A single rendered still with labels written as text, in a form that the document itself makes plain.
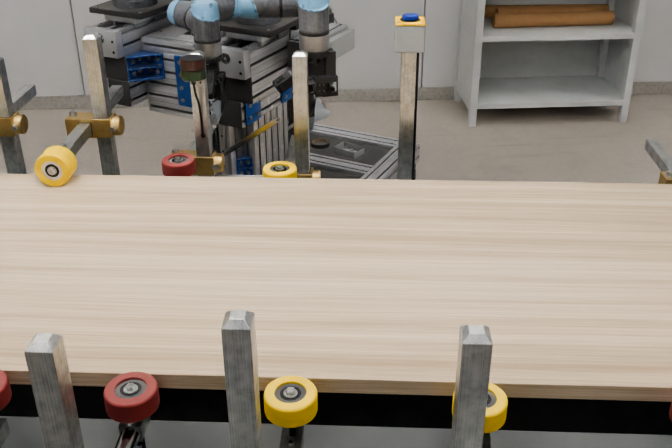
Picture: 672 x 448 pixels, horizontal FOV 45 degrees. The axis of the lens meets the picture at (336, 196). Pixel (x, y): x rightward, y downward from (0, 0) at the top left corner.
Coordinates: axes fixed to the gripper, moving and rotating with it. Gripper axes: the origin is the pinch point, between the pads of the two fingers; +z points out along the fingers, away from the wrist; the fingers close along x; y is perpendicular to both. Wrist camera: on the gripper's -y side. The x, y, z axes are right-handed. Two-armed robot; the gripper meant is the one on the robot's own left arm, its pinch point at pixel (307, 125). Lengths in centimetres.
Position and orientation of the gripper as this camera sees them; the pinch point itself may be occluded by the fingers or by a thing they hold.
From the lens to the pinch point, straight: 210.1
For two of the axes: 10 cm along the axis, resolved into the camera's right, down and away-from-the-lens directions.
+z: 0.1, 8.9, 4.5
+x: -3.0, -4.3, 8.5
